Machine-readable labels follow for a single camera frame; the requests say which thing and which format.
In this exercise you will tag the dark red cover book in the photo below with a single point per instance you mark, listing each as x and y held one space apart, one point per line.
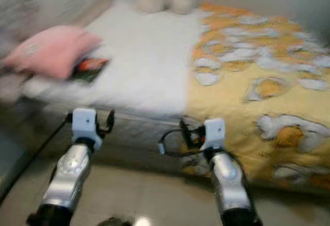
92 69

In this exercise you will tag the pink pillow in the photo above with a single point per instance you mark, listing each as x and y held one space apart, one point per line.
54 51

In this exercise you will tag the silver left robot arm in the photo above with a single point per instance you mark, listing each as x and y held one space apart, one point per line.
69 172

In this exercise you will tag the white quilted mattress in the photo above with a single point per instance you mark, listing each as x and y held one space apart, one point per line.
139 135

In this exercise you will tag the orange yellow cartoon print blanket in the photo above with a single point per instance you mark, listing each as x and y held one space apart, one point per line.
247 92

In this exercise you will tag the white quilt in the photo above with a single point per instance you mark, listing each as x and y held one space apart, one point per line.
149 61

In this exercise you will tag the dark robot left foot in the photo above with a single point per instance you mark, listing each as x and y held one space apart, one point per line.
113 221

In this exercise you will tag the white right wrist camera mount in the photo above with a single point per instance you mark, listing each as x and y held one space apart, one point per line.
213 132

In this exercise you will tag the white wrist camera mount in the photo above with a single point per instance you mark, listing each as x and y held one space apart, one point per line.
213 132
83 123

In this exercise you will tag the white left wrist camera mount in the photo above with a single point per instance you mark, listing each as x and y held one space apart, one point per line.
83 123

